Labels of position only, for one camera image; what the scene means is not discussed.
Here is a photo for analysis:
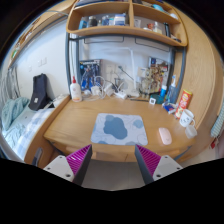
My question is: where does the colourful comic poster box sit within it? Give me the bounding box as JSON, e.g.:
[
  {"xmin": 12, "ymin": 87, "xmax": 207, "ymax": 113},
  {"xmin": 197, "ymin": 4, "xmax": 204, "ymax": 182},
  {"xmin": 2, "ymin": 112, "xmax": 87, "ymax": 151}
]
[{"xmin": 138, "ymin": 65, "xmax": 168, "ymax": 96}]

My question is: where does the blue spray bottle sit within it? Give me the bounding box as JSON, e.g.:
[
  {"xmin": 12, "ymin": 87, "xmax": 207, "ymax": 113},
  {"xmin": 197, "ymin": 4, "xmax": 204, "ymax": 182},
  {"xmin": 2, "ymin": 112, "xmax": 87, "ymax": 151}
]
[{"xmin": 166, "ymin": 75, "xmax": 176, "ymax": 103}]

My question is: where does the wooden desk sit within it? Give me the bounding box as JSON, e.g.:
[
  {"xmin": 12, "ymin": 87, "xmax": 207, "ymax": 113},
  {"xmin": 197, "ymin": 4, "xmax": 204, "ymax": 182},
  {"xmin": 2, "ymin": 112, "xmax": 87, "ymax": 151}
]
[{"xmin": 25, "ymin": 98, "xmax": 195, "ymax": 168}]

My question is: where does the white mug with face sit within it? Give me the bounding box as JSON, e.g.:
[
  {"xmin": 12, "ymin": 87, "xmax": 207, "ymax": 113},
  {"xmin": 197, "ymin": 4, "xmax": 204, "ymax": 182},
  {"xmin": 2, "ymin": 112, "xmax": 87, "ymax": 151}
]
[{"xmin": 179, "ymin": 109, "xmax": 195, "ymax": 127}]

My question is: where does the white power strip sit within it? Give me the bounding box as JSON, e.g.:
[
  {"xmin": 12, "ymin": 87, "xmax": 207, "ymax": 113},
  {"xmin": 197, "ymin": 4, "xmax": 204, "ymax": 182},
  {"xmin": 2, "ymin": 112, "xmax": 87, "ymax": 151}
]
[{"xmin": 114, "ymin": 91, "xmax": 127, "ymax": 100}]

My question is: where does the white bottle red cap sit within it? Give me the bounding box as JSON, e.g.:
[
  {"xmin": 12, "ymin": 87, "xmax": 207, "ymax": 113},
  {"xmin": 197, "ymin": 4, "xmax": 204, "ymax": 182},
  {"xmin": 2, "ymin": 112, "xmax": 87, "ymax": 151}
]
[{"xmin": 70, "ymin": 78, "xmax": 82, "ymax": 102}]

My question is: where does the blue robot model box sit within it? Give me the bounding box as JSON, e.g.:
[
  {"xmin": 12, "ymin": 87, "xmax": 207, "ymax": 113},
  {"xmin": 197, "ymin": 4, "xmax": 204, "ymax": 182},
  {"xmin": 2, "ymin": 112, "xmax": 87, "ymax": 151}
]
[{"xmin": 79, "ymin": 59, "xmax": 101, "ymax": 90}]

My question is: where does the wooden wall shelf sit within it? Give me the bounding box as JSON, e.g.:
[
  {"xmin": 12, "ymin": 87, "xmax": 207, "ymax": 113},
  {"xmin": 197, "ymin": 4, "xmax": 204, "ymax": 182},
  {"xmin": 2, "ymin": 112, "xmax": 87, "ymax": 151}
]
[{"xmin": 66, "ymin": 0, "xmax": 188, "ymax": 47}]

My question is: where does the black backpack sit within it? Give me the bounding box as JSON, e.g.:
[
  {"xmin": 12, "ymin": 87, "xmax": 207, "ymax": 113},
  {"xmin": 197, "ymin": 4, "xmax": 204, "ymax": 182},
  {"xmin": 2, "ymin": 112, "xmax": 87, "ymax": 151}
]
[{"xmin": 29, "ymin": 74, "xmax": 51, "ymax": 111}]

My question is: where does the blue cloud mouse pad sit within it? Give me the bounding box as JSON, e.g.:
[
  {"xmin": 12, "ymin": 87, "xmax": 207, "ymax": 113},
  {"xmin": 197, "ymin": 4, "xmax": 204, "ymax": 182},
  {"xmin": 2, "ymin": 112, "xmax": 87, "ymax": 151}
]
[{"xmin": 91, "ymin": 113, "xmax": 148, "ymax": 146}]

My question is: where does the light blue blanket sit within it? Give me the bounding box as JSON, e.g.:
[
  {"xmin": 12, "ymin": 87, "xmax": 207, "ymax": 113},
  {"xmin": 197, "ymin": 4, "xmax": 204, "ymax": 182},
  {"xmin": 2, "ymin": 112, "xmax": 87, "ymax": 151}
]
[{"xmin": 1, "ymin": 97, "xmax": 30, "ymax": 130}]

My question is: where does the small white cube clock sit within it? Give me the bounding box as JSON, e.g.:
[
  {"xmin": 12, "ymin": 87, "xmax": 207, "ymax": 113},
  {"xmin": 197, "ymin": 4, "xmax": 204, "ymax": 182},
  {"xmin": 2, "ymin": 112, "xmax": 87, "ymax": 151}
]
[{"xmin": 149, "ymin": 98, "xmax": 156, "ymax": 105}]

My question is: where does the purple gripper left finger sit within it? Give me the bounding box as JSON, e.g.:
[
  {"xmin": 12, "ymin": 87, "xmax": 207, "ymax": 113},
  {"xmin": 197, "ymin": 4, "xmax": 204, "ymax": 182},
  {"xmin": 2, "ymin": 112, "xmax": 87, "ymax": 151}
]
[{"xmin": 44, "ymin": 145, "xmax": 92, "ymax": 186}]

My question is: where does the bed with striped sheet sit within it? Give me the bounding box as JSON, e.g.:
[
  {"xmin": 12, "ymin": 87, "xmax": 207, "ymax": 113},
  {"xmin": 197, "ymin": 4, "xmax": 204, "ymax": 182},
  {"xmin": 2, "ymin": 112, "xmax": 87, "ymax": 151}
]
[{"xmin": 2, "ymin": 94, "xmax": 67, "ymax": 160}]

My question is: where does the pink computer mouse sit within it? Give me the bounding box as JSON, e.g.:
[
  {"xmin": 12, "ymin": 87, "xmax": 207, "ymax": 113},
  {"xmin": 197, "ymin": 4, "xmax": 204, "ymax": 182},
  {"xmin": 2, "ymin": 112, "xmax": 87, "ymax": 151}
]
[{"xmin": 159, "ymin": 128, "xmax": 172, "ymax": 145}]

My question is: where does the clear plastic cup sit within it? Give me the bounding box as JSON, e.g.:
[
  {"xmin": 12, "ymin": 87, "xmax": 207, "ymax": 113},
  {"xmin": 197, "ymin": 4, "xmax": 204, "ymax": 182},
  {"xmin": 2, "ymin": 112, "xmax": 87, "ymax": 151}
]
[{"xmin": 185, "ymin": 125, "xmax": 197, "ymax": 139}]

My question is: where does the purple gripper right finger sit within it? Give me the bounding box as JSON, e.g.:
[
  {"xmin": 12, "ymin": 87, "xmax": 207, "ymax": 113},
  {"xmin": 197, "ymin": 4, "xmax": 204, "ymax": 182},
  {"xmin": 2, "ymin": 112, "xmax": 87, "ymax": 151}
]
[{"xmin": 135, "ymin": 145, "xmax": 182, "ymax": 184}]

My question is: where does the red chips can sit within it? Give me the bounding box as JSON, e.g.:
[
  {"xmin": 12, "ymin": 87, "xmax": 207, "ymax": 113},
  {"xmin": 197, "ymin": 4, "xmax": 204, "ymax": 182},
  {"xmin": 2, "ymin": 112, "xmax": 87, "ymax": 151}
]
[{"xmin": 175, "ymin": 90, "xmax": 192, "ymax": 119}]

